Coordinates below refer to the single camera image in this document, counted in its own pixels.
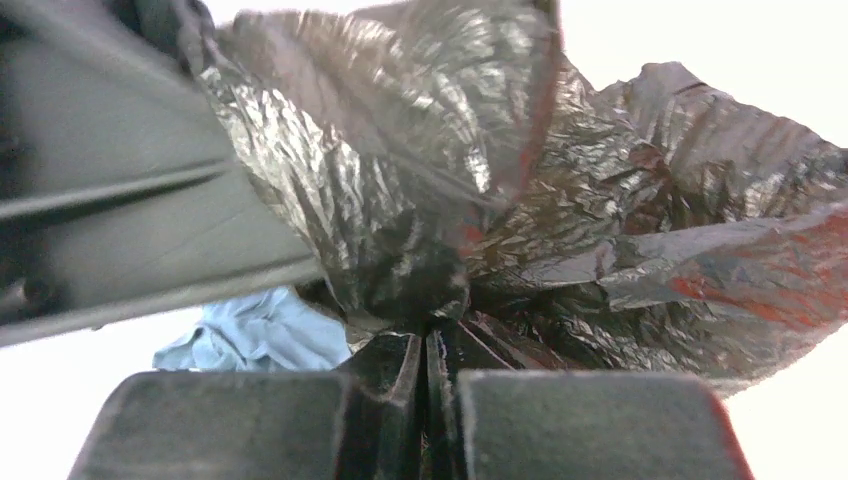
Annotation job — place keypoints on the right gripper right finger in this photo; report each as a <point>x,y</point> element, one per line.
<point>496,413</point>

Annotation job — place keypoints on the grey-blue cloth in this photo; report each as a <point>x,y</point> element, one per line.
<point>270,331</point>

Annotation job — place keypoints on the black trash bag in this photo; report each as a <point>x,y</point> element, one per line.
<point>444,160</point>

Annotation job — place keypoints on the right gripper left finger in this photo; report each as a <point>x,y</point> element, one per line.
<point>358,421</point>

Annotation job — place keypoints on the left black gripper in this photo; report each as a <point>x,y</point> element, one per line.
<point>120,192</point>

